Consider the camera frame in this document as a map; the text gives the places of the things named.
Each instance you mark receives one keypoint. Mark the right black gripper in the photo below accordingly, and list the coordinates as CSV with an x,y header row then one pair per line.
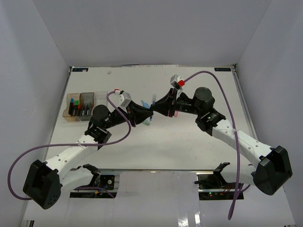
x,y
163,105

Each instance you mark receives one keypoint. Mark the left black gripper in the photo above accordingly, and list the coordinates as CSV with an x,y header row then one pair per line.
x,y
137,114

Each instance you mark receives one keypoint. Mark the green transparent highlighter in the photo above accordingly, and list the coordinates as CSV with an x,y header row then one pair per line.
x,y
146,122

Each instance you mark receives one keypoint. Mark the orange cap black highlighter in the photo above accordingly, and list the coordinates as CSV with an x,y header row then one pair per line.
x,y
79,110

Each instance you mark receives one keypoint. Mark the green cap black highlighter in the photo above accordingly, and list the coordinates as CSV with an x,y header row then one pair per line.
x,y
75,108

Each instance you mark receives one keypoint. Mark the blue cap black highlighter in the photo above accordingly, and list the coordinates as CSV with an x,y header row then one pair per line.
x,y
71,104

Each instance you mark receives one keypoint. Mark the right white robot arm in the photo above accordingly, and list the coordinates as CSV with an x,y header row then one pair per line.
x,y
272,165

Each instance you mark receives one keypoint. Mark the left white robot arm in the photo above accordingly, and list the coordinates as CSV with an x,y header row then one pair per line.
x,y
45,180

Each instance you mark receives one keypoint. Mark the blue transparent highlighter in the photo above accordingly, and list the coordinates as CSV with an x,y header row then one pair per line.
x,y
145,105

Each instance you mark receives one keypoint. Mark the grey transparent container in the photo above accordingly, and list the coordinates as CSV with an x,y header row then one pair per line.
x,y
86,97

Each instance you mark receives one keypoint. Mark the right blue table label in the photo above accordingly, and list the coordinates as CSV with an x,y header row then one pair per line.
x,y
222,69

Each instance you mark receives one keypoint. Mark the blue table label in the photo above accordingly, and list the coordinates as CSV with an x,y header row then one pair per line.
x,y
80,69
222,69

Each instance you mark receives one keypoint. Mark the brown transparent container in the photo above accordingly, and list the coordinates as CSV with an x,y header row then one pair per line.
x,y
68,104

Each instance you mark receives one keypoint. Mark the left blue table label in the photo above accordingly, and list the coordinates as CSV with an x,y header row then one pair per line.
x,y
80,69

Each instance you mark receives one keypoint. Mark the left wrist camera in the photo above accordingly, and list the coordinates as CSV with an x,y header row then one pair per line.
x,y
124,98

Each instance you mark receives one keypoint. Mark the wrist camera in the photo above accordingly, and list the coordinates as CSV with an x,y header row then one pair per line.
x,y
124,98
177,82

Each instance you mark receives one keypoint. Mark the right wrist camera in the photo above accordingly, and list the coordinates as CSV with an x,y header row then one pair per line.
x,y
177,82

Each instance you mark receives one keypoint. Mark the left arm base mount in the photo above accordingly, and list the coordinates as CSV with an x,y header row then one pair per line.
x,y
101,186

